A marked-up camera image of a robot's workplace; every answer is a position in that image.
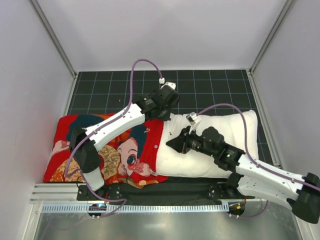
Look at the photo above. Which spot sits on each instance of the aluminium front rail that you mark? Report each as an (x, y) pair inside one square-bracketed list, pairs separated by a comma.
[(59, 192)]

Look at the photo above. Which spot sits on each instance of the aluminium frame post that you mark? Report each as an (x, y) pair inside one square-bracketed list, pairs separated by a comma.
[(285, 10), (52, 36)]

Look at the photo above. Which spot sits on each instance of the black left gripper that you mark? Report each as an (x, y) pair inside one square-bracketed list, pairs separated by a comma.
[(162, 113)]

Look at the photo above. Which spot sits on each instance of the white slotted cable duct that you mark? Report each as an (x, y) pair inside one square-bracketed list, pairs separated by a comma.
[(99, 207)]

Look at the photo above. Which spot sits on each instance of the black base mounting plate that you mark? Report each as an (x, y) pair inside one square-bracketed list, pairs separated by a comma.
[(175, 191)]

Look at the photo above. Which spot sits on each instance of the black grid cutting mat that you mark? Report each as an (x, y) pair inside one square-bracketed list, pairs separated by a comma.
[(100, 93)]

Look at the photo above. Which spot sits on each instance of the right aluminium frame post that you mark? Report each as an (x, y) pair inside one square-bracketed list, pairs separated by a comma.
[(285, 10)]

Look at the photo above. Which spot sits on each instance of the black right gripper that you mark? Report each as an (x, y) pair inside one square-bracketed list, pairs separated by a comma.
[(185, 143)]

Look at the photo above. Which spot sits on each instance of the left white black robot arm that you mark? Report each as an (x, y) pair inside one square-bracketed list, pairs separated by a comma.
[(85, 143)]

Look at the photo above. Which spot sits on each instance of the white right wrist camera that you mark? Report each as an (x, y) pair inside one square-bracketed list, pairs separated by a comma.
[(193, 120)]

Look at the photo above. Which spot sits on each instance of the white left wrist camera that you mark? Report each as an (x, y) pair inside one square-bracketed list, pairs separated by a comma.
[(172, 85)]

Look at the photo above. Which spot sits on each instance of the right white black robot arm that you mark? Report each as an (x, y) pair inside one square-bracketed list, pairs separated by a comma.
[(254, 178)]

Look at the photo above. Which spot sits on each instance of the left aluminium frame post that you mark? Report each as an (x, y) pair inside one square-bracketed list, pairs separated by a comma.
[(52, 36)]

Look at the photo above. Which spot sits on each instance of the red cartoon print pillowcase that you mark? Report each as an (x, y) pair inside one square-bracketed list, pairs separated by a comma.
[(129, 158)]

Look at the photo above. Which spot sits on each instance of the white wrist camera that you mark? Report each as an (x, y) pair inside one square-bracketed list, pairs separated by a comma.
[(193, 120), (172, 85)]

